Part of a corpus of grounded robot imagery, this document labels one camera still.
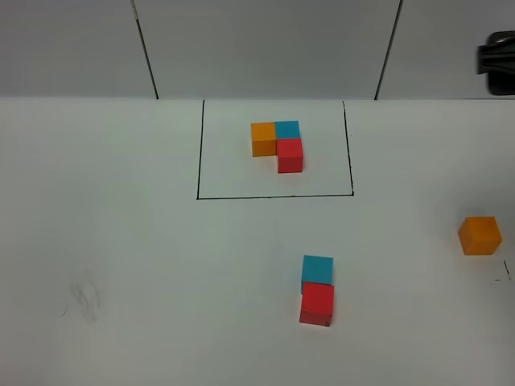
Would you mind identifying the red template block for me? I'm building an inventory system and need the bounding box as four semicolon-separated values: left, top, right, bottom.
277;138;304;174

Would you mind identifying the orange loose block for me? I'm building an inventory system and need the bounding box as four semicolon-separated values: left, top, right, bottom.
458;216;502;256

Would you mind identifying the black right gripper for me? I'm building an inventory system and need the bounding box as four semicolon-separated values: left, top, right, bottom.
476;31;514;96

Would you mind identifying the orange template block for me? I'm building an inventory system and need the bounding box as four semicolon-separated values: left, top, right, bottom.
251;122;277;157

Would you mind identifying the blue template block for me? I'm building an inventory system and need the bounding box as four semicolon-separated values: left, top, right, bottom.
274;121;301;139

